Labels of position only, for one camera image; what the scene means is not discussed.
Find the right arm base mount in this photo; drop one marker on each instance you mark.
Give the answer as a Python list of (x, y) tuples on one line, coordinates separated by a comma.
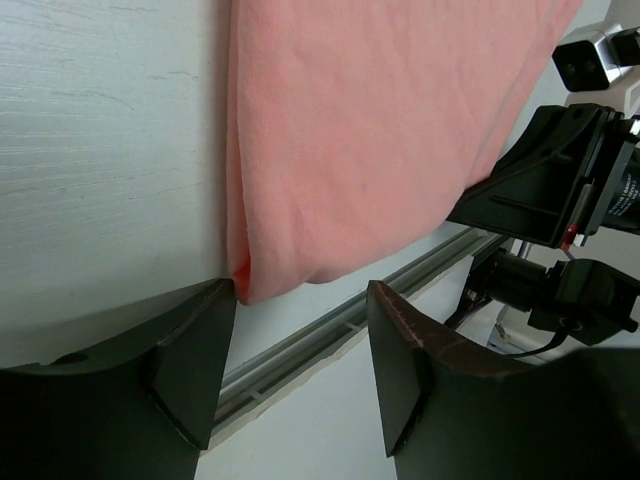
[(584, 299)]

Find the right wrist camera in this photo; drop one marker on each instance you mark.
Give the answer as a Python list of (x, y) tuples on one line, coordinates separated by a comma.
[(596, 56)]

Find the aluminium table rail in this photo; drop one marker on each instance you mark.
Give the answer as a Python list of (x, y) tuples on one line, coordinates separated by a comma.
[(279, 342)]

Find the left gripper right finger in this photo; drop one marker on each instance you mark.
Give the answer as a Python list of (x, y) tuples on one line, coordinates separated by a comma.
[(452, 409)]

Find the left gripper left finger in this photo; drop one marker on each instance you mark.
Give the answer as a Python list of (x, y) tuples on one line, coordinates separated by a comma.
[(140, 405)]

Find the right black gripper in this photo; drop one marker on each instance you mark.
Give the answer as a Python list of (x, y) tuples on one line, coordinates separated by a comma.
[(572, 171)]

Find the pink polo shirt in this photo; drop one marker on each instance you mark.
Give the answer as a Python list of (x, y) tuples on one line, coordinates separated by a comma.
[(354, 126)]

